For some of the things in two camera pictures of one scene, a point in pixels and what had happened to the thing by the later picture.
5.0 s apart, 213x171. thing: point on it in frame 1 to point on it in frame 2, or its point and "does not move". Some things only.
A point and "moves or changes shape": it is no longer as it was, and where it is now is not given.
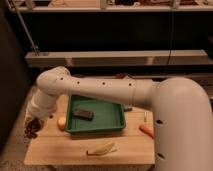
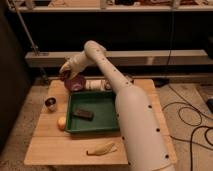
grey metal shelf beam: (148, 57) does not move
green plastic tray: (107, 115) does not move
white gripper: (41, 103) to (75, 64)
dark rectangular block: (83, 114) does not move
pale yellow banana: (103, 148) does not move
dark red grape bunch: (33, 127) moves or changes shape
